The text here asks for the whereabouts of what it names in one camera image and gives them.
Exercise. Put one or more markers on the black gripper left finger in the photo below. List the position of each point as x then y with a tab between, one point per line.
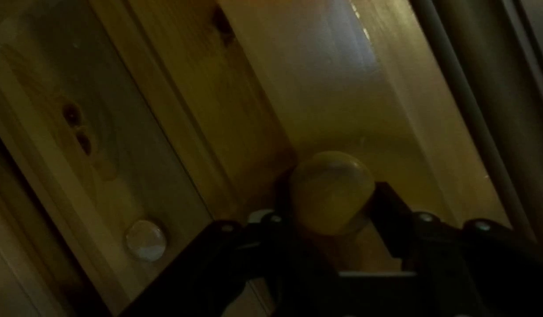
224	276

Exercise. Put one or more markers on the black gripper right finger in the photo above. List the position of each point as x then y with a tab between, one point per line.
476	271

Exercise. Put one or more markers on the pine wooden dresser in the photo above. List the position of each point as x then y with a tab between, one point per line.
488	117

